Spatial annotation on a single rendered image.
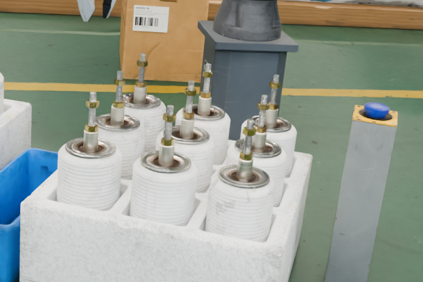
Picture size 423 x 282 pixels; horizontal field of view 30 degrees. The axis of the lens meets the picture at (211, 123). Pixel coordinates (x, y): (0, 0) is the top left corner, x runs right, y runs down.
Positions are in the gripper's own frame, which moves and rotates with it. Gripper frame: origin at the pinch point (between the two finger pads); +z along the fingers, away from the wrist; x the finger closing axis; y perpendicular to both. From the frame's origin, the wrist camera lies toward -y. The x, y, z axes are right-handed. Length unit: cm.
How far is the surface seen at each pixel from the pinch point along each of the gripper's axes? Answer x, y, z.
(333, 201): -61, -13, 46
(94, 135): 0.3, -0.4, 18.5
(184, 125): -14.3, -6.1, 19.0
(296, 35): -183, 65, 46
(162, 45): -96, 62, 36
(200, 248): -0.3, -20.7, 29.8
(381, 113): -31.9, -31.5, 13.9
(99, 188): 2.2, -3.6, 25.5
